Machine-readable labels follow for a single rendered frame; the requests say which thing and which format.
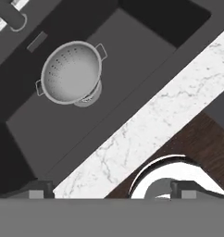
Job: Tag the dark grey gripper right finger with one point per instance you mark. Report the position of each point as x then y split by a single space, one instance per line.
177 189

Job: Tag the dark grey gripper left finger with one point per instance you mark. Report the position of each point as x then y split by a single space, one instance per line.
46 189

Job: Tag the silver metal colander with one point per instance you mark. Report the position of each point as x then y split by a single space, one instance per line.
71 74

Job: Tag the dark grey sink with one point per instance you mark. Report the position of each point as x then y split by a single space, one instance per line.
126 64

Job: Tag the dark grey sink faucet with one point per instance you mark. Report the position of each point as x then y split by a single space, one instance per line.
14 16

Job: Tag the white and black round object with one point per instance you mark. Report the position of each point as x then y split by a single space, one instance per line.
175 171

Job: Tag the dark grey panel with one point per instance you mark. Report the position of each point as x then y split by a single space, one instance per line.
221 109

